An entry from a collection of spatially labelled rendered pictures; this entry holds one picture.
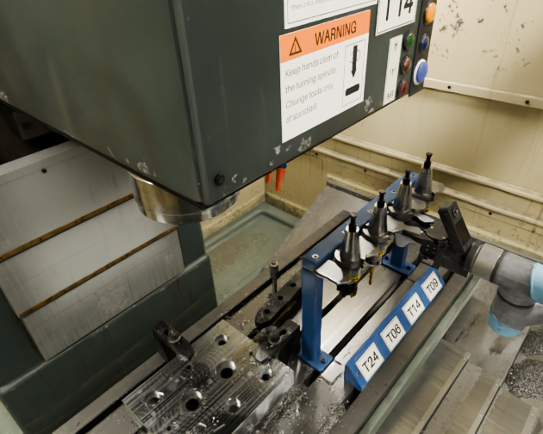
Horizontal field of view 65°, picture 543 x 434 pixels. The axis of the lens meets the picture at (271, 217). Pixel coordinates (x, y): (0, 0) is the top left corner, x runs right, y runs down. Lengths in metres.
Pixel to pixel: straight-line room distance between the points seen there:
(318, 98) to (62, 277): 0.84
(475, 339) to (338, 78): 1.13
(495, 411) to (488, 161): 0.73
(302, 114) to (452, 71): 1.03
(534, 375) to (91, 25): 1.45
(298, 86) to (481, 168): 1.13
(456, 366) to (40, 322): 1.12
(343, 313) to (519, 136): 0.73
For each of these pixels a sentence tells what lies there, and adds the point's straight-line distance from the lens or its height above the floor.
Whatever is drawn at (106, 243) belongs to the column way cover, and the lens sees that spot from 1.17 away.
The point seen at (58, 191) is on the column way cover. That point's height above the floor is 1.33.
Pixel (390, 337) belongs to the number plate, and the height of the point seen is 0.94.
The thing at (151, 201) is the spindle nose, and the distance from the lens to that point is 0.60.
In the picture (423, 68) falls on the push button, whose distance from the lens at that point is 0.69.
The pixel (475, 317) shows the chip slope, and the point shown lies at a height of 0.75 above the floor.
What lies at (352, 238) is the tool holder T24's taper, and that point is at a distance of 0.86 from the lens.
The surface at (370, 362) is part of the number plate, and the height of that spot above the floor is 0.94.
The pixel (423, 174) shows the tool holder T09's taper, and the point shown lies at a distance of 1.11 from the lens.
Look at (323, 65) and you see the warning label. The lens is 0.48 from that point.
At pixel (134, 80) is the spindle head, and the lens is 0.41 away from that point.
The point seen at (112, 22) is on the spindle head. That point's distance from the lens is 0.41.
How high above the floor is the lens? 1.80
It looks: 35 degrees down
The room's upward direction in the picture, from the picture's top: 3 degrees counter-clockwise
